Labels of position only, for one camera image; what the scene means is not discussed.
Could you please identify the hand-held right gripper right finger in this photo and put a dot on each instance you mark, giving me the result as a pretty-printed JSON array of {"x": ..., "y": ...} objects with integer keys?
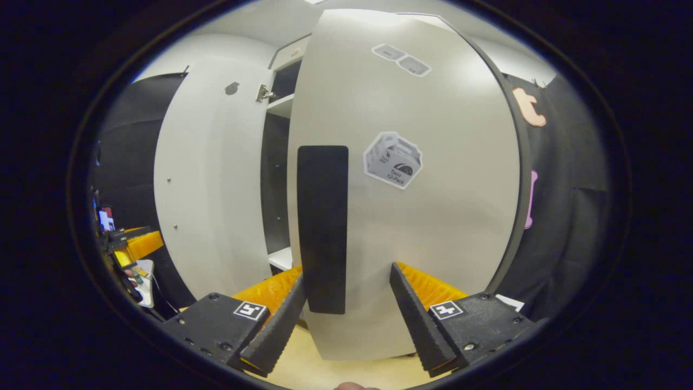
[{"x": 417, "y": 325}]

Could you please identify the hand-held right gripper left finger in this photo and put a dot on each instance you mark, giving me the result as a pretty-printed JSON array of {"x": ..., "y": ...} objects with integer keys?
[{"x": 279, "y": 330}]

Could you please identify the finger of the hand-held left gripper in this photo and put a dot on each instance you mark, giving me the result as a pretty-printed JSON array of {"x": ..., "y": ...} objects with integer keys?
[{"x": 142, "y": 244}]

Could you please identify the white shoe cabinet door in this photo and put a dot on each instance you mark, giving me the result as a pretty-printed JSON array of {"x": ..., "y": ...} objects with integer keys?
[
  {"x": 444, "y": 227},
  {"x": 211, "y": 179}
]

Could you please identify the white shoe cabinet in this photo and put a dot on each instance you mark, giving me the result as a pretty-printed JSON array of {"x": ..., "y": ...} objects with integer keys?
[{"x": 275, "y": 179}]

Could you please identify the white cabinet shelf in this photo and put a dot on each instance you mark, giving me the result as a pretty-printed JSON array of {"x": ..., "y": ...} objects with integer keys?
[
  {"x": 282, "y": 105},
  {"x": 281, "y": 259}
]

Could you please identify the metal door hinge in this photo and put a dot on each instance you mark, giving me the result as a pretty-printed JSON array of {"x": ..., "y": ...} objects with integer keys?
[{"x": 263, "y": 93}]

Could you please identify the white device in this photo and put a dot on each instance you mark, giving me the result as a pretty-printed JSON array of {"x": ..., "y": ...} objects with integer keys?
[{"x": 146, "y": 287}]

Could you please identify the small lit screen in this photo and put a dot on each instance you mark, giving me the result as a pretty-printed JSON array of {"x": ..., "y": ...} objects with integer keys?
[{"x": 106, "y": 221}]

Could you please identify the black backdrop cloth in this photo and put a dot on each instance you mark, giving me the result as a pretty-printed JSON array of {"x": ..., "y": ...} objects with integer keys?
[
  {"x": 130, "y": 162},
  {"x": 568, "y": 227}
]

